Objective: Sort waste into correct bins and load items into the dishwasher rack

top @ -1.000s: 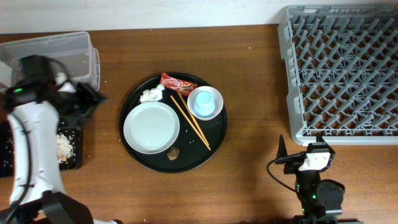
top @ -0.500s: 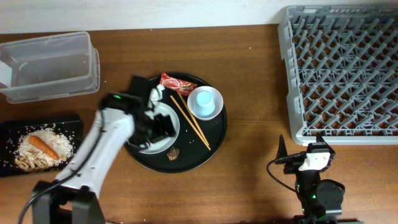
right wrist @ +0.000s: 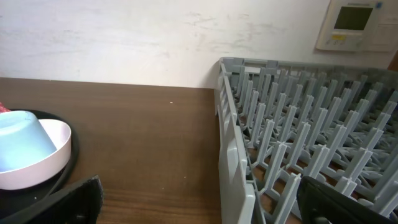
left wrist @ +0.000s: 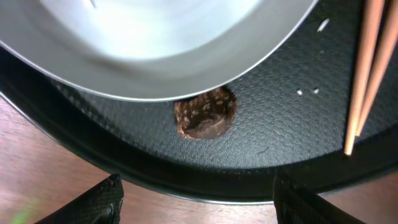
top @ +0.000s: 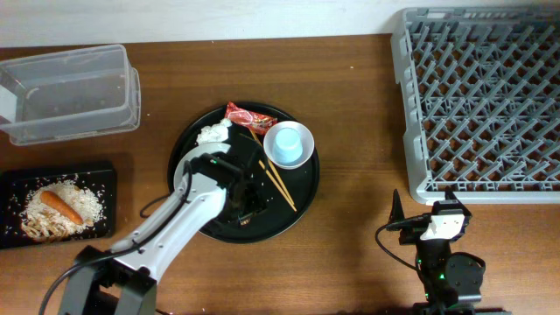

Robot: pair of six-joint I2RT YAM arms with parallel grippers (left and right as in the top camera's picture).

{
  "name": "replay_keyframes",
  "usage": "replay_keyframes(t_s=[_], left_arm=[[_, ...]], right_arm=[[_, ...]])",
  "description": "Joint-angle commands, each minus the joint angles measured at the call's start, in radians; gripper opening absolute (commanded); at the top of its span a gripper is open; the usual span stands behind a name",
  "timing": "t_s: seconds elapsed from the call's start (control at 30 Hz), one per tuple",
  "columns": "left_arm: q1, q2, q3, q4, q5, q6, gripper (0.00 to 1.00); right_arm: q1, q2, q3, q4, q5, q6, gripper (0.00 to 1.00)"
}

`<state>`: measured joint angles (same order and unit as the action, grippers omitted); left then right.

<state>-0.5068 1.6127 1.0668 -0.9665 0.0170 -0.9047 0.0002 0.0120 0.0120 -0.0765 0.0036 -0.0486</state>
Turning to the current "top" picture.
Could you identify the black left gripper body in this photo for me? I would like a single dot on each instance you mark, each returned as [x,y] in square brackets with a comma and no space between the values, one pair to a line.
[252,204]

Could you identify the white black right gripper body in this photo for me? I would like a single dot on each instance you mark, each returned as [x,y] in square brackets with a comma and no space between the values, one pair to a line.
[412,235]

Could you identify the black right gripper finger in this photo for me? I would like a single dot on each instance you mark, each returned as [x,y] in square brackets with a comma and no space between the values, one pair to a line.
[396,214]
[449,194]

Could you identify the white plate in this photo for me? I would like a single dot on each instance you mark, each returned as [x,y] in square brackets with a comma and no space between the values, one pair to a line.
[176,174]

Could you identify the white tissue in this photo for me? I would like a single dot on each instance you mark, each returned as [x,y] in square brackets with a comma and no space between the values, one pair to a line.
[217,133]

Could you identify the red snack wrapper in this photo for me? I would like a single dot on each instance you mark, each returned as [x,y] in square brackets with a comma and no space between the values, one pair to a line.
[258,123]

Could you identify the orange carrot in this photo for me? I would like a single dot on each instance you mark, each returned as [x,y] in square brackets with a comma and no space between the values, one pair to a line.
[54,201]

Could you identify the rice and noodle scraps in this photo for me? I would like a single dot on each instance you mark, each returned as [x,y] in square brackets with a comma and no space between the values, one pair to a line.
[42,223]

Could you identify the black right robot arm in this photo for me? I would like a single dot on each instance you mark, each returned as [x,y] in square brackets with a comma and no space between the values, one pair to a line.
[451,281]

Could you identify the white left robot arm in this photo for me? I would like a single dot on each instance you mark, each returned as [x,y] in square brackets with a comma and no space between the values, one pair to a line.
[211,181]

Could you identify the grey dishwasher rack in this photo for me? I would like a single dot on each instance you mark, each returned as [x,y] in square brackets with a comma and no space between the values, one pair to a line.
[480,90]

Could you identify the wooden chopstick lower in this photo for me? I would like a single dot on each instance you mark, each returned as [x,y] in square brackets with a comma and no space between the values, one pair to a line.
[277,186]

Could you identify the wooden chopstick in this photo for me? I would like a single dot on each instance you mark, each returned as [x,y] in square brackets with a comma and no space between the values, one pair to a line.
[277,186]
[273,168]

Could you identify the wooden chopstick upper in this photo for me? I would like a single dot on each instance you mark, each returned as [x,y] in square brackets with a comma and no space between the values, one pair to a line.
[273,168]

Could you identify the light blue plastic cup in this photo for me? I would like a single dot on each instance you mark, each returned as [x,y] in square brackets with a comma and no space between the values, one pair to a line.
[287,146]

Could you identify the white bowl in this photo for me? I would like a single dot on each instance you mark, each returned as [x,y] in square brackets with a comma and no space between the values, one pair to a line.
[306,139]

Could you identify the clear plastic bin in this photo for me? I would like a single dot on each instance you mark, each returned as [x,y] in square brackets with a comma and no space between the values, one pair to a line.
[74,94]

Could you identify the black rectangular tray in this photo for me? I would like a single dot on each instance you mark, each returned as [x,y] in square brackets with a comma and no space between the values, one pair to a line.
[99,177]

